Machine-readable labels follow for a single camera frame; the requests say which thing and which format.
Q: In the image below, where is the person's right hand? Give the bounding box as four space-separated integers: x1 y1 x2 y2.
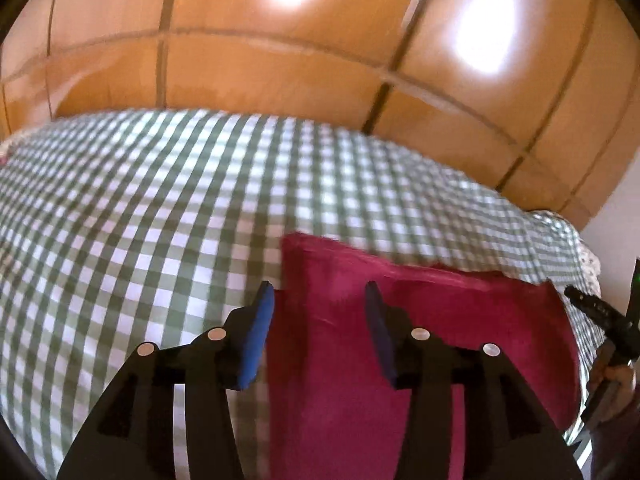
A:
606 364 640 413

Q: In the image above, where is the red cloth garment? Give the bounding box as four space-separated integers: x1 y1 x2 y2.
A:
265 232 581 480

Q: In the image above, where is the green white checkered bed sheet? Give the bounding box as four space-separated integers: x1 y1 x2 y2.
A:
0 109 606 480

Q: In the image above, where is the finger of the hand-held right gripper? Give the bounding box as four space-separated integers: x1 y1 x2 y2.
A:
564 285 632 346
580 342 626 427

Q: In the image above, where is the white lace cloth edge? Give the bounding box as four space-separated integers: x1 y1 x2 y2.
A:
575 232 603 296

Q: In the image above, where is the wooden wardrobe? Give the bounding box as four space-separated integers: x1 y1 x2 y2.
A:
0 0 640 233

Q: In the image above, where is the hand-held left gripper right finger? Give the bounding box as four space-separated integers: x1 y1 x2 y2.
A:
364 281 585 480

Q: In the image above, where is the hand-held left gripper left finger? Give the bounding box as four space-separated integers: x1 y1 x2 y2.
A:
57 280 276 480

